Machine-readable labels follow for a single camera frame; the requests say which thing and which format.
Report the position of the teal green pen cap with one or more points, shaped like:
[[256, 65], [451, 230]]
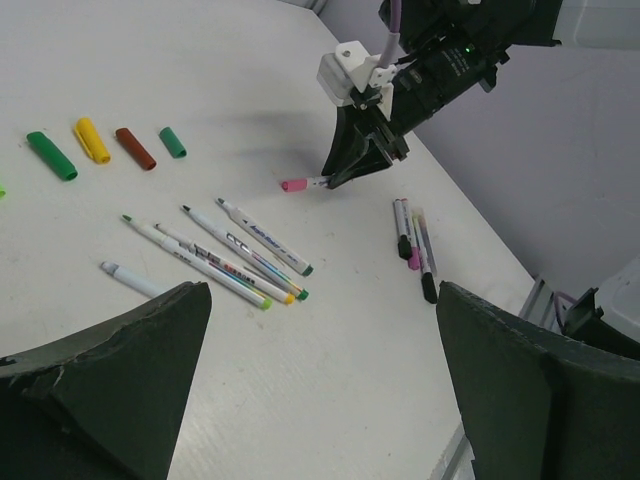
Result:
[[172, 143]]

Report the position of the dark green cap marker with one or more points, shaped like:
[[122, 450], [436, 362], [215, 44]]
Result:
[[173, 247]]

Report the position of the yellow cap marker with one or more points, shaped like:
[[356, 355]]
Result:
[[252, 281]]

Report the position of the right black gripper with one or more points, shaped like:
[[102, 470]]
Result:
[[437, 73]]

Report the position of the light green cap marker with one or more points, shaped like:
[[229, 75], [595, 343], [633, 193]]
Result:
[[132, 280]]

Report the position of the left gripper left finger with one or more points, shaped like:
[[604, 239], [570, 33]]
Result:
[[108, 401]]

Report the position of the magenta cap marker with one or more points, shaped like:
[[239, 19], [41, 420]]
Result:
[[412, 248]]

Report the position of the dark green pen cap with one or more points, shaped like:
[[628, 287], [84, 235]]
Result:
[[52, 156]]

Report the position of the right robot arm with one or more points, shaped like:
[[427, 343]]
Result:
[[579, 24]]

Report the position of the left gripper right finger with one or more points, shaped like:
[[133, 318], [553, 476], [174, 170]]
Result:
[[600, 436]]

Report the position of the grey barrel marker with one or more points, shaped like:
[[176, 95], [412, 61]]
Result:
[[419, 213]]

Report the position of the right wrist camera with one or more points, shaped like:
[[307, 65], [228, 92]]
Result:
[[351, 76]]

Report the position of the brown cap marker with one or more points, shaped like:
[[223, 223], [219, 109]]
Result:
[[239, 247]]

